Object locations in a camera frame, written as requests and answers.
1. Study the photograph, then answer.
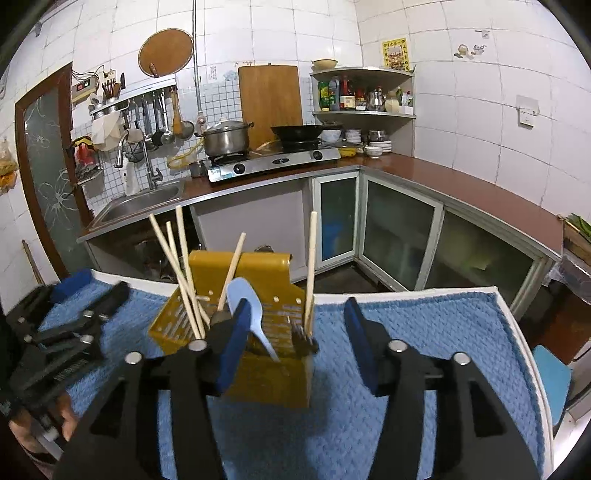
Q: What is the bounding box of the yellow hose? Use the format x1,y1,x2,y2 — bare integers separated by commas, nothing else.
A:
167,138,206,169

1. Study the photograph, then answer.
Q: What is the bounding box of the white wall socket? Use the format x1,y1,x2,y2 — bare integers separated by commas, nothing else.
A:
516,95,540,127

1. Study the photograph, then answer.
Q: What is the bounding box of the wide glass cabinet door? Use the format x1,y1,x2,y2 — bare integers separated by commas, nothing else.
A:
427,212,550,319
360,178,444,291

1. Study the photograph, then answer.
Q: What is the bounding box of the wooden framed glass door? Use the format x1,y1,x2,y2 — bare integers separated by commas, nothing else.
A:
15,62,95,280

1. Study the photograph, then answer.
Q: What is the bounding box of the steel utensil rack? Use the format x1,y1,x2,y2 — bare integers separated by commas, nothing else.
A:
89,76,178,116

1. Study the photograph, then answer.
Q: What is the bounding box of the cup of cooking utensils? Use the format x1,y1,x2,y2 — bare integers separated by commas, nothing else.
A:
102,72,126,104

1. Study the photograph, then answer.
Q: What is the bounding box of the yellow wall poster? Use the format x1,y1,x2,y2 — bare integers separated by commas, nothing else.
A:
381,38,410,71

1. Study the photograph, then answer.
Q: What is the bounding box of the steel sink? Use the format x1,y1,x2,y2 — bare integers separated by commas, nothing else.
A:
92,182,185,227

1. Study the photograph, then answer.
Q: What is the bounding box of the white power strip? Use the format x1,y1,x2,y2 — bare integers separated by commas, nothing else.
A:
71,71,116,102

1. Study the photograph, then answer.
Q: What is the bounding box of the metal gas pipe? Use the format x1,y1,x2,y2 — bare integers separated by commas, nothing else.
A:
193,0,206,134

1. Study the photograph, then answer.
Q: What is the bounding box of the blue textured towel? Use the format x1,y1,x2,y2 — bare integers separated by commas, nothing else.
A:
34,272,548,480

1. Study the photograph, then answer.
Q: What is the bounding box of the white soap bottle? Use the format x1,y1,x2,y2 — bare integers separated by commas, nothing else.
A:
124,161,141,197

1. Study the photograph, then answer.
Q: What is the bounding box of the row of condiment bottles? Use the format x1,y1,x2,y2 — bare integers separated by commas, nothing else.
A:
318,76,414,114

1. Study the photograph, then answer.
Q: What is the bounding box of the wooden chopstick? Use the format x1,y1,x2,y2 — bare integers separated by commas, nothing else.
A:
165,222,204,333
217,232,247,312
302,211,319,337
148,213,208,340
175,205,204,340

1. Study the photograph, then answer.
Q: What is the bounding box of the steel faucet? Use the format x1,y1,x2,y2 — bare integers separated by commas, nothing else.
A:
115,131,163,190

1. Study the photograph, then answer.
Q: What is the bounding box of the yellow plastic utensil holder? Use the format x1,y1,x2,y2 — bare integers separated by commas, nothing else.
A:
148,249,319,411

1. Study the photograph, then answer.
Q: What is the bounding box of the crate of vegetables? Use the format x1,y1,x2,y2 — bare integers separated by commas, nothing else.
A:
562,213,591,266

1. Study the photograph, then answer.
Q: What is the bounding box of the light blue rice spoon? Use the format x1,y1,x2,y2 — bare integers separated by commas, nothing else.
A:
228,277,281,363

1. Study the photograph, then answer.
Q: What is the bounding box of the blue stool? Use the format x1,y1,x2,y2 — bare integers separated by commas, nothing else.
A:
531,345,573,430

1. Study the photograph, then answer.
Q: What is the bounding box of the hanging metal ladle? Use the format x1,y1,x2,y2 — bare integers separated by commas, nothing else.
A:
159,92,175,145

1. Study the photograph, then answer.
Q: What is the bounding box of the clear plastic bag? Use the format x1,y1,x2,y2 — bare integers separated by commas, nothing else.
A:
549,256,591,296

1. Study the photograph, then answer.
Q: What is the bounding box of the rectangular wooden cutting board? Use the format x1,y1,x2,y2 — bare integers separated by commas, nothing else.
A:
238,65,304,148

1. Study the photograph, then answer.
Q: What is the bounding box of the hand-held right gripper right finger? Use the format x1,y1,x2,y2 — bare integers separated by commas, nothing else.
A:
344,296,541,480

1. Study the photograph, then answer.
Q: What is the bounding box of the steel gas stove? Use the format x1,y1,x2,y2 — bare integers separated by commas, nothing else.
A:
205,145,342,183

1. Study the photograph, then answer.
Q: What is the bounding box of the person's left hand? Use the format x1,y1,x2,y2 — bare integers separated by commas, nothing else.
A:
9,394,79,463

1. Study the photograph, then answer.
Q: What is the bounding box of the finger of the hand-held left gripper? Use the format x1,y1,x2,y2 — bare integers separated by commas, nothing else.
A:
34,281,131,344
9,269,95,324

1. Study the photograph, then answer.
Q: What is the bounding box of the grey corner shelf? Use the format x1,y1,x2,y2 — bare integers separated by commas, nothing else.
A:
309,67,416,153

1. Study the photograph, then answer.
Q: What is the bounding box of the narrow glass cabinet door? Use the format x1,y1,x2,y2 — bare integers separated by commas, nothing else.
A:
311,172,361,275

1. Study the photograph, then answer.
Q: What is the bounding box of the round wooden board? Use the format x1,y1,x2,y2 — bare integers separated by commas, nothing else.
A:
139,28,195,78

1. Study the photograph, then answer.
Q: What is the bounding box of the white hanging cloth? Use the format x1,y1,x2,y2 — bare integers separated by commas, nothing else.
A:
91,115,125,152

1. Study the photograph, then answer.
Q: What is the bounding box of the stainless steel pot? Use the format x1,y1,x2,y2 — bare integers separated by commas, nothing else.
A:
196,117,256,158

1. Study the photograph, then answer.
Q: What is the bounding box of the wire wall basket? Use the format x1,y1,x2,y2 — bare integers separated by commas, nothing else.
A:
69,136,105,185

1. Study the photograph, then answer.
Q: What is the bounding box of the kitchen counter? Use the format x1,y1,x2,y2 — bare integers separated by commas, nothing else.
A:
76,152,566,319

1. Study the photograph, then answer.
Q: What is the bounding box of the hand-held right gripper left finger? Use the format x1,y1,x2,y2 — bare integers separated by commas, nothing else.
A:
53,298,252,480

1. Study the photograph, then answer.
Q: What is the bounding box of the yellow plastic bag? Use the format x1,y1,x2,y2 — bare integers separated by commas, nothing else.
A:
0,141,19,192

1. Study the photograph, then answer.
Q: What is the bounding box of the black wok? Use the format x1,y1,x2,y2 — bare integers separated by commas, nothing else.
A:
270,122,343,141

